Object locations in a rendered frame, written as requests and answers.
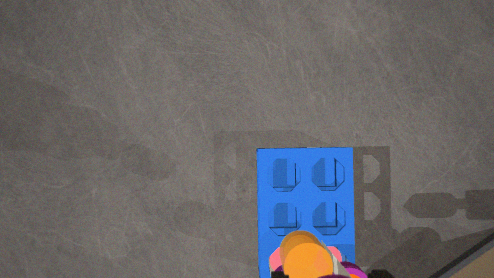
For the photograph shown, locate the blue tube rack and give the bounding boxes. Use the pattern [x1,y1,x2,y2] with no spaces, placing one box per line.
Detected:
[257,147,355,278]

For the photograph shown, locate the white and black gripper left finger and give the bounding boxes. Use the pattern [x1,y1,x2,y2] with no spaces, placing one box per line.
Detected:
[271,271,290,278]

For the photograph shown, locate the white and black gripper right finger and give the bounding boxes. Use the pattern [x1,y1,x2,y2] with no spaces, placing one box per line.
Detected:
[367,270,395,278]

